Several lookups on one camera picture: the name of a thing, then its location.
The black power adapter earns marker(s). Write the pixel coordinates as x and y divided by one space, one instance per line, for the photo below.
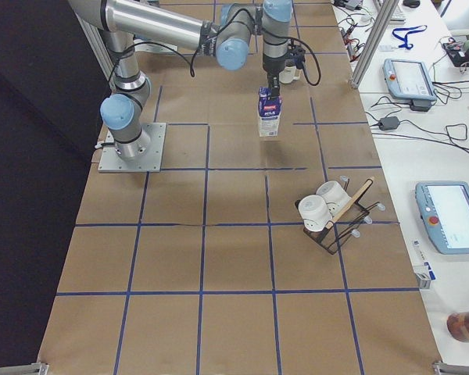
388 123

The aluminium frame post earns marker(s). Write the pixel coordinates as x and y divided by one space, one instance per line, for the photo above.
380 25

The white mug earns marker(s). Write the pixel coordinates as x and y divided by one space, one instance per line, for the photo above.
289 74

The small blue white box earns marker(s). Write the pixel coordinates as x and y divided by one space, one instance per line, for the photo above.
422 270

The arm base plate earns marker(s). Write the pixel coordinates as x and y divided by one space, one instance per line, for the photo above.
143 155

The white cup rear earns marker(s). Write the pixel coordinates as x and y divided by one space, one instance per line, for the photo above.
334 195

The brown patterned jar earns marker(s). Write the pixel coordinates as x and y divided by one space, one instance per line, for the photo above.
458 326

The near teach pendant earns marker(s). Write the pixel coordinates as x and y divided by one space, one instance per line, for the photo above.
444 209

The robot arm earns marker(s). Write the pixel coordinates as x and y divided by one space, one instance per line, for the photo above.
125 25

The grey usb hub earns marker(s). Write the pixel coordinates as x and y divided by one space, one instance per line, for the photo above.
352 4

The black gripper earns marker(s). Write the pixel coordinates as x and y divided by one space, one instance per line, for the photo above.
273 73

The white cup front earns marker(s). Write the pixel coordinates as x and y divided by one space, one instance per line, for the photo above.
315 213

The teach pendant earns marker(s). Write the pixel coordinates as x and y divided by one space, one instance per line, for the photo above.
444 209
408 79

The far teach pendant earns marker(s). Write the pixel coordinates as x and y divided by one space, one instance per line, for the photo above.
408 79

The blue white milk carton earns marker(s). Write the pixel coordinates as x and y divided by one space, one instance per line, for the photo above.
269 113

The white cup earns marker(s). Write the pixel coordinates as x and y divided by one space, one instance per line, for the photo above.
315 213
334 195

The wooden stick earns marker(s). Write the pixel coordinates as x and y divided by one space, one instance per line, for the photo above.
354 199

